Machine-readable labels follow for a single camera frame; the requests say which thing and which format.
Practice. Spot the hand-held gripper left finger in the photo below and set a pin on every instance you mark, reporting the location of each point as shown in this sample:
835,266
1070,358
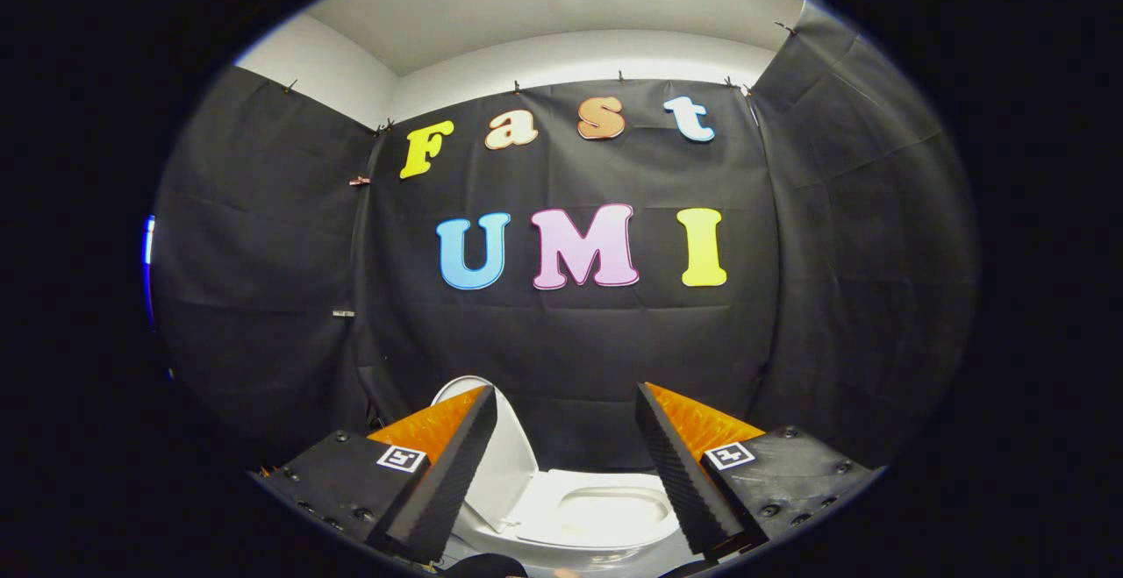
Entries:
447,473

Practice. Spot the white toilet bowl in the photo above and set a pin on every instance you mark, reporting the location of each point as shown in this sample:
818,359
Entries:
597,508

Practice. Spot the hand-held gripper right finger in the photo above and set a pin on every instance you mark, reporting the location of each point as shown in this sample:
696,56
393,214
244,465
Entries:
680,481

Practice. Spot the black backdrop cloth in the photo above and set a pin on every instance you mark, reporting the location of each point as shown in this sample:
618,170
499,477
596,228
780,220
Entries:
570,341

